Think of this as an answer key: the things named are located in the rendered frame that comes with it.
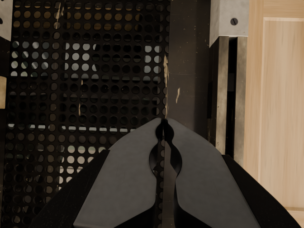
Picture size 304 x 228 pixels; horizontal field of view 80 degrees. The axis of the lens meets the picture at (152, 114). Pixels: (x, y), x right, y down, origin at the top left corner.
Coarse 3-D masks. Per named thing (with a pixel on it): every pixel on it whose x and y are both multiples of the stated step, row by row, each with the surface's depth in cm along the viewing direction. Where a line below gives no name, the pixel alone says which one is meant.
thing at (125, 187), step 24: (120, 144) 10; (144, 144) 10; (120, 168) 8; (144, 168) 8; (96, 192) 7; (120, 192) 7; (144, 192) 7; (96, 216) 6; (120, 216) 6; (144, 216) 7
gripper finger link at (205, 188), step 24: (168, 120) 12; (192, 144) 10; (192, 168) 8; (216, 168) 8; (192, 192) 7; (216, 192) 7; (240, 192) 7; (192, 216) 6; (216, 216) 6; (240, 216) 6
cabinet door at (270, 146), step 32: (256, 0) 43; (288, 0) 43; (256, 32) 43; (288, 32) 44; (256, 64) 43; (288, 64) 43; (256, 96) 43; (288, 96) 43; (256, 128) 43; (288, 128) 43; (256, 160) 43; (288, 160) 43; (288, 192) 43
